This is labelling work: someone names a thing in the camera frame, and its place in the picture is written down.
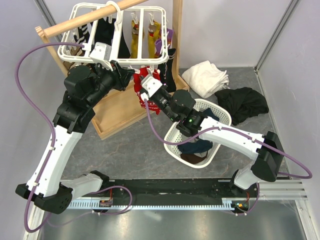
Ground white plastic clip hanger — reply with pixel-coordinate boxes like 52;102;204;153
57;1;169;67

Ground red patterned Christmas sock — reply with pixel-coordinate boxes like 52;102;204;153
139;66;161;115

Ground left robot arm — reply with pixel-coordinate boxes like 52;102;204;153
15;60;135;215

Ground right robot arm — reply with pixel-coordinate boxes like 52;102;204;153
140;85;283;197

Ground wooden drying rack stand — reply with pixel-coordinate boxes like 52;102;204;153
35;0;190;140

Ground white perforated laundry basket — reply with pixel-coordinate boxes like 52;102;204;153
163;98;232;169

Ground navy blue sock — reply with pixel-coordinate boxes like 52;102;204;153
203;108;220;122
177;139;213;154

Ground plain black sock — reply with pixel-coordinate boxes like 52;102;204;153
94;18;131;59

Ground folded white towel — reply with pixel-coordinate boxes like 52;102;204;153
181;60;229;99

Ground purple striped sock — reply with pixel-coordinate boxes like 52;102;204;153
154;28;174;60

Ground yellow reindeer sock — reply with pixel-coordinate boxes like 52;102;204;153
129;19;161;60

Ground black sock white stripes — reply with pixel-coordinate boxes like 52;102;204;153
73;23;94;51

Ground brown striped sock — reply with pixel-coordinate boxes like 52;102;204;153
62;47;86;71

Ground brown sock in basket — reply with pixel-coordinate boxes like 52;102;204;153
180;153;208;165

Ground crumpled black cloth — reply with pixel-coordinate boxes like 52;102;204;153
214;87;269;126

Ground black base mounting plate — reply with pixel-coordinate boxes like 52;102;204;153
94;177;258;217

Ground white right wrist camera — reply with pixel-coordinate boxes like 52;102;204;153
140;74;163;101

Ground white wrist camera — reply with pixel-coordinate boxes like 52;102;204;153
140;74;163;101
89;42;113;71

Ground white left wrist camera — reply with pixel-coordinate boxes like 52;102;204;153
89;42;113;71

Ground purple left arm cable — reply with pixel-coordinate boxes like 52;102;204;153
14;42;85;233

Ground aluminium rail frame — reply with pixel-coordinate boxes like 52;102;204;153
24;177;311;240

